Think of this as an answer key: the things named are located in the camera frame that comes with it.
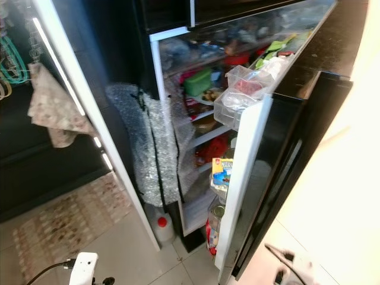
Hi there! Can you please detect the bottle with blue yellow label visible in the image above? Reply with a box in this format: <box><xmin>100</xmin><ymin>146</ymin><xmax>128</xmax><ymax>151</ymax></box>
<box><xmin>211</xmin><ymin>142</ymin><xmax>235</xmax><ymax>200</ymax></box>

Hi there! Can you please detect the silver bubble wrap pad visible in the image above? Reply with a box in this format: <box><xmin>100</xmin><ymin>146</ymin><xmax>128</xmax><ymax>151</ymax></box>
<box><xmin>106</xmin><ymin>82</ymin><xmax>182</xmax><ymax>207</ymax></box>

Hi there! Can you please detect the bottle with red label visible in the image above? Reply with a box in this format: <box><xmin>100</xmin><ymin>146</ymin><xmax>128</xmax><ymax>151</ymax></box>
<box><xmin>207</xmin><ymin>199</ymin><xmax>226</xmax><ymax>257</ymax></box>

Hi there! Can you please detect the white jug with red cap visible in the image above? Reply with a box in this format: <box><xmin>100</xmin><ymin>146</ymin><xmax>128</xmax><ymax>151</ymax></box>
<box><xmin>150</xmin><ymin>205</ymin><xmax>176</xmax><ymax>244</ymax></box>

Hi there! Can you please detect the black glossy cabinet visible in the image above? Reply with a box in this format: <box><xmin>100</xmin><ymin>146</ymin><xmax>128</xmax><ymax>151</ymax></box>
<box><xmin>0</xmin><ymin>89</ymin><xmax>113</xmax><ymax>223</ymax></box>

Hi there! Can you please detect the clear plastic food container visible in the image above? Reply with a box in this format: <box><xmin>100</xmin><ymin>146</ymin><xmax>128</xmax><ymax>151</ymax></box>
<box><xmin>214</xmin><ymin>89</ymin><xmax>265</xmax><ymax>128</ymax></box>

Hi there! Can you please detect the clear container with red food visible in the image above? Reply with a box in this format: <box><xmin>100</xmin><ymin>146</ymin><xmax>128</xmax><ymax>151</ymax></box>
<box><xmin>226</xmin><ymin>56</ymin><xmax>292</xmax><ymax>99</ymax></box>

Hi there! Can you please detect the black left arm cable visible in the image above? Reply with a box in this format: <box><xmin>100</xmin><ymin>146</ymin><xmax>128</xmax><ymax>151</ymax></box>
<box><xmin>26</xmin><ymin>258</ymin><xmax>77</xmax><ymax>285</ymax></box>

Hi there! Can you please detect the green food packet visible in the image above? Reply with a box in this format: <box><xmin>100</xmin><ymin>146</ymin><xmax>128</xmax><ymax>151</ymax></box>
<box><xmin>252</xmin><ymin>36</ymin><xmax>297</xmax><ymax>66</ymax></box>

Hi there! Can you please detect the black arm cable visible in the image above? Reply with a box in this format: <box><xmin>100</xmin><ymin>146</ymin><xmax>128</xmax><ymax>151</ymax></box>
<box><xmin>264</xmin><ymin>243</ymin><xmax>297</xmax><ymax>269</ymax></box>
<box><xmin>26</xmin><ymin>258</ymin><xmax>77</xmax><ymax>285</ymax></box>

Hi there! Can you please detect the black fridge door white lining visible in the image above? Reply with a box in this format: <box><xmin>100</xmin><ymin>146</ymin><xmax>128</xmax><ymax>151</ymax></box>
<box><xmin>214</xmin><ymin>0</ymin><xmax>370</xmax><ymax>284</ymax></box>

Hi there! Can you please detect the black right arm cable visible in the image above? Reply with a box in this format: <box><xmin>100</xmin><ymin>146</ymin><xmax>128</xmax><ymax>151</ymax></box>
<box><xmin>264</xmin><ymin>243</ymin><xmax>297</xmax><ymax>269</ymax></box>

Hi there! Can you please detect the green food container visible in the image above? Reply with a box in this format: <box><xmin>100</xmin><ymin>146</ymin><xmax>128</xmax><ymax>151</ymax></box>
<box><xmin>184</xmin><ymin>68</ymin><xmax>213</xmax><ymax>97</ymax></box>

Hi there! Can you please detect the beige red patterned floor mat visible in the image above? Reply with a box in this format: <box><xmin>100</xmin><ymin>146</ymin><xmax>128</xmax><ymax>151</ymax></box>
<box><xmin>12</xmin><ymin>172</ymin><xmax>132</xmax><ymax>283</ymax></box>

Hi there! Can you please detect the brown bowl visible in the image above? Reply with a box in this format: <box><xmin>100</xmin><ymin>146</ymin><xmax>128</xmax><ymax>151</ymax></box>
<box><xmin>193</xmin><ymin>113</ymin><xmax>220</xmax><ymax>134</ymax></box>

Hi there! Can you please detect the teal plastic hanger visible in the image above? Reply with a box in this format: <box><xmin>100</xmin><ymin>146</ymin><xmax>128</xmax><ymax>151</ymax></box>
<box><xmin>0</xmin><ymin>34</ymin><xmax>30</xmax><ymax>85</ymax></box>

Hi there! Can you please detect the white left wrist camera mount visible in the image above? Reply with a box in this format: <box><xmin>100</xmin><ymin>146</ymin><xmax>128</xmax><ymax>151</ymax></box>
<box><xmin>69</xmin><ymin>252</ymin><xmax>99</xmax><ymax>285</ymax></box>

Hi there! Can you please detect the white plate with food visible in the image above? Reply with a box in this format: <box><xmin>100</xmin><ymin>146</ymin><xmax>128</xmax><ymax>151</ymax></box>
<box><xmin>193</xmin><ymin>88</ymin><xmax>223</xmax><ymax>106</ymax></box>

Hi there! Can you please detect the beige patterned hanging cloth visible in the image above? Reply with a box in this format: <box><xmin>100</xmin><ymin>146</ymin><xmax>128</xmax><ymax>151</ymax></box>
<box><xmin>28</xmin><ymin>62</ymin><xmax>96</xmax><ymax>149</ymax></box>

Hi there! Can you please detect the glass jar with red lid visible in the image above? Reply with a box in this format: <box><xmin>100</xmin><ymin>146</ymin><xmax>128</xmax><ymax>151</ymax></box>
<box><xmin>223</xmin><ymin>53</ymin><xmax>251</xmax><ymax>84</ymax></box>

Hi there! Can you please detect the white door panel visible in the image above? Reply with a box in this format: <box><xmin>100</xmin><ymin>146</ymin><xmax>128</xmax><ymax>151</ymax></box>
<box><xmin>30</xmin><ymin>0</ymin><xmax>144</xmax><ymax>251</ymax></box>

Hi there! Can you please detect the red produce bag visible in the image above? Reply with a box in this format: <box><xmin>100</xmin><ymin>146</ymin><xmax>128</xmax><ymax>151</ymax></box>
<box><xmin>195</xmin><ymin>134</ymin><xmax>232</xmax><ymax>166</ymax></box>

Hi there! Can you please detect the black fridge with white interior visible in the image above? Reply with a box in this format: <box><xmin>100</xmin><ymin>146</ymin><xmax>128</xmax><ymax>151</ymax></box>
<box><xmin>77</xmin><ymin>0</ymin><xmax>339</xmax><ymax>253</ymax></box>

